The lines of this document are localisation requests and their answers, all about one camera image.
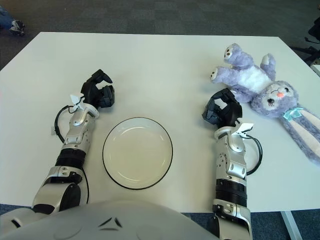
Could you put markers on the purple plush rabbit doll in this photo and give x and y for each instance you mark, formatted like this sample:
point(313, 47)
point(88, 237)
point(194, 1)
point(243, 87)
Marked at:
point(250, 77)

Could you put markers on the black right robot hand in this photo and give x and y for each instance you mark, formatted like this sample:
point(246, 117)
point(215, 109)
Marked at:
point(231, 112)

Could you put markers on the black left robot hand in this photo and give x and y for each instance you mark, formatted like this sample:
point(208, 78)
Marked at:
point(93, 92)

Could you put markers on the white plate with black rim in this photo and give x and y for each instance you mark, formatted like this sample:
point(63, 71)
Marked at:
point(137, 152)

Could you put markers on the grey robot torso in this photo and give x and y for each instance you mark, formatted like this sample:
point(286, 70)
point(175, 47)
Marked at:
point(100, 225)

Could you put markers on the black office chair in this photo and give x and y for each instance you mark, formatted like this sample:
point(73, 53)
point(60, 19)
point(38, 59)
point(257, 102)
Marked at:
point(315, 32)

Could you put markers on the white box at floor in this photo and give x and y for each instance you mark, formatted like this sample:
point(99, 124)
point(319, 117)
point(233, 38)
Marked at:
point(317, 68)

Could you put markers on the white table leg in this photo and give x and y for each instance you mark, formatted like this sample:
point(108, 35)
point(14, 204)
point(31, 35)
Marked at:
point(291, 225)

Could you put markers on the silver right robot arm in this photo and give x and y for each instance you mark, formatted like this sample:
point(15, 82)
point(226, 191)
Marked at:
point(232, 170)

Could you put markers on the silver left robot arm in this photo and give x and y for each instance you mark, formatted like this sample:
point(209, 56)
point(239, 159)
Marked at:
point(75, 135)

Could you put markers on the grey white sneaker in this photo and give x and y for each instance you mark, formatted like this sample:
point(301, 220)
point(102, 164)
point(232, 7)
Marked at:
point(17, 26)

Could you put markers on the person's leg in jeans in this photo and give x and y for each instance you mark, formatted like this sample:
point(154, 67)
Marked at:
point(5, 17)

